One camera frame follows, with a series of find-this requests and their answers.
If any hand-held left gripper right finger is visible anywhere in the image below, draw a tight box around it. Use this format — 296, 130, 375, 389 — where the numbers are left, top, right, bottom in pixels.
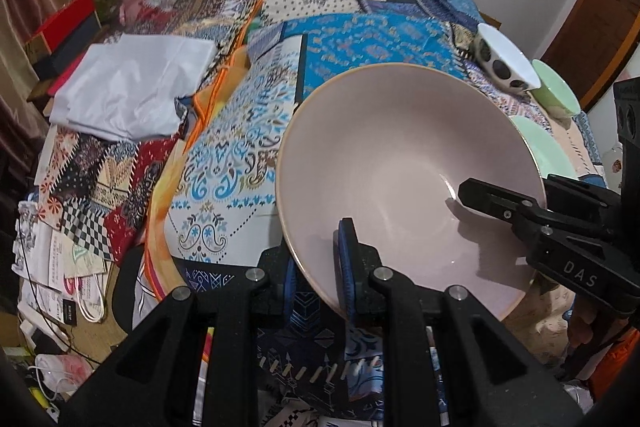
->
332, 217, 586, 427

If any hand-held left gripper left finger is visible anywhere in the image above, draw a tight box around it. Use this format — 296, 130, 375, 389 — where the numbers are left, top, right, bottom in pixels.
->
60, 247, 301, 427

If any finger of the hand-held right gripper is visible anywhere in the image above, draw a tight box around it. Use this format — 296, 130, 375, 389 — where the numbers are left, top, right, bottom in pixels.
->
457, 177, 551, 233

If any light green plate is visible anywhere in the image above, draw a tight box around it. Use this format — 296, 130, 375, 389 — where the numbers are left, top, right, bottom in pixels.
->
510, 116, 581, 180

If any pink bowl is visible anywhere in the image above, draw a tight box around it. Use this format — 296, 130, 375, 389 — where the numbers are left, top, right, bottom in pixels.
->
275, 63, 548, 322

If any person's right hand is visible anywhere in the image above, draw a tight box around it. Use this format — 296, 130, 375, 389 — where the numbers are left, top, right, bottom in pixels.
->
566, 299, 601, 380

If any small light green bowl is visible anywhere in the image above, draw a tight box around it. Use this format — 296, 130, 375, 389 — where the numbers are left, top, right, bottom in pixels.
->
530, 59, 581, 116

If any white bowl with black spots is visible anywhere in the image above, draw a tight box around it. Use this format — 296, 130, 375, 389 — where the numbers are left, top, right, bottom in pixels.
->
472, 23, 542, 94

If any brown wooden door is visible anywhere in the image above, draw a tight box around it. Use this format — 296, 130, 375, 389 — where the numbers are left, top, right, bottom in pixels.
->
542, 0, 640, 112

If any patchwork blanket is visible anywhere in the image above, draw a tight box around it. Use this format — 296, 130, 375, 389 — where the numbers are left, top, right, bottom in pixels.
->
30, 0, 608, 427

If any pile of white papers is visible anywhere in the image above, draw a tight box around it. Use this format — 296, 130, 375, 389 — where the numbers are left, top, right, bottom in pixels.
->
12, 199, 108, 325

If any pink plastic bag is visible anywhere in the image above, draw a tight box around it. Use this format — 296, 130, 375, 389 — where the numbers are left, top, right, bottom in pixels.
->
35, 352, 93, 395

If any white cloth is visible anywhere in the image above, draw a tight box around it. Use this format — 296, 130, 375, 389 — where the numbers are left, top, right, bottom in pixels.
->
50, 33, 218, 142

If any dark blue box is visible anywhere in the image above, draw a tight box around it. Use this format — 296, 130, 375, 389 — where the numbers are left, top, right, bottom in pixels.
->
32, 14, 101, 78

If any red box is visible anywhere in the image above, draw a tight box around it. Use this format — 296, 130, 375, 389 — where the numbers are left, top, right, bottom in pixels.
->
24, 0, 98, 58

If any striped brown curtain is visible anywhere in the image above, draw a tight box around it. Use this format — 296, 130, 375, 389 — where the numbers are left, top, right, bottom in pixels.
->
0, 0, 61, 188

